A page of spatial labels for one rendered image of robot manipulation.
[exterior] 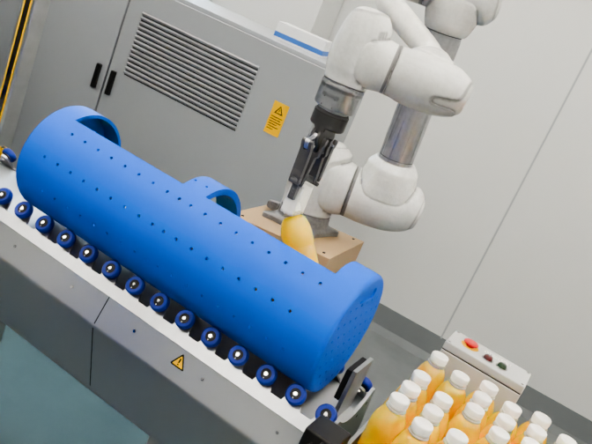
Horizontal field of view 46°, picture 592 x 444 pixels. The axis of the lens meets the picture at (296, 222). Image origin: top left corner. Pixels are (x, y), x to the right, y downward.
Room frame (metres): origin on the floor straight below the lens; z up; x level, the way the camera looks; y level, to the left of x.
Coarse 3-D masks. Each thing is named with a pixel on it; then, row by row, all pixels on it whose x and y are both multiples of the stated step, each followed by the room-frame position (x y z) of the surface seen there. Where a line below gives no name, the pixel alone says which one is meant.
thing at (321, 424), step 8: (320, 416) 1.17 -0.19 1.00; (312, 424) 1.13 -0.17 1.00; (320, 424) 1.14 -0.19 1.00; (328, 424) 1.15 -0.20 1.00; (336, 424) 1.16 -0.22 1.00; (304, 432) 1.11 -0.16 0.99; (312, 432) 1.11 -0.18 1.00; (320, 432) 1.12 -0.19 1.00; (328, 432) 1.13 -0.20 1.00; (336, 432) 1.14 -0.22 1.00; (344, 432) 1.15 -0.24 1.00; (304, 440) 1.11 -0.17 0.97; (312, 440) 1.11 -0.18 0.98; (320, 440) 1.10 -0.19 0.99; (328, 440) 1.10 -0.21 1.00; (336, 440) 1.11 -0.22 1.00; (344, 440) 1.12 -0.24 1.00
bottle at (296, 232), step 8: (288, 216) 1.43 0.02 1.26; (296, 216) 1.42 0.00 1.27; (304, 216) 1.44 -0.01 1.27; (288, 224) 1.41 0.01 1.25; (296, 224) 1.41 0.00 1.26; (304, 224) 1.42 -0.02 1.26; (288, 232) 1.40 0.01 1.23; (296, 232) 1.40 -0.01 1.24; (304, 232) 1.41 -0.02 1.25; (312, 232) 1.43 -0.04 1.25; (288, 240) 1.40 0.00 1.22; (296, 240) 1.40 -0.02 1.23; (304, 240) 1.40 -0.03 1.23; (312, 240) 1.42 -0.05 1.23; (296, 248) 1.39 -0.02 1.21; (304, 248) 1.39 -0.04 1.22; (312, 248) 1.41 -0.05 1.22; (312, 256) 1.40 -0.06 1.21
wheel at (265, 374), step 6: (264, 366) 1.30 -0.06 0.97; (270, 366) 1.30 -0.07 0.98; (258, 372) 1.29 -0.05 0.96; (264, 372) 1.30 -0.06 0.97; (270, 372) 1.29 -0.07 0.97; (276, 372) 1.30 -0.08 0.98; (258, 378) 1.29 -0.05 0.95; (264, 378) 1.29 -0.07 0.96; (270, 378) 1.29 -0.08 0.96; (276, 378) 1.29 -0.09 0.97; (264, 384) 1.28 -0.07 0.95; (270, 384) 1.28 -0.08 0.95
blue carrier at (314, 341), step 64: (64, 128) 1.57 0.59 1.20; (64, 192) 1.49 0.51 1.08; (128, 192) 1.45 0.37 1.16; (192, 192) 1.45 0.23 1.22; (128, 256) 1.42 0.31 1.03; (192, 256) 1.35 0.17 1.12; (256, 256) 1.33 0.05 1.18; (256, 320) 1.28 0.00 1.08; (320, 320) 1.25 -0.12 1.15; (320, 384) 1.31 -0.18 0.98
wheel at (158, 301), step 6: (156, 294) 1.41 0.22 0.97; (162, 294) 1.41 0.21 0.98; (150, 300) 1.40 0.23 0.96; (156, 300) 1.40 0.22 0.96; (162, 300) 1.40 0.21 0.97; (168, 300) 1.41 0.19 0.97; (150, 306) 1.40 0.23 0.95; (156, 306) 1.40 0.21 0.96; (162, 306) 1.39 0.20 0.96; (168, 306) 1.41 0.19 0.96
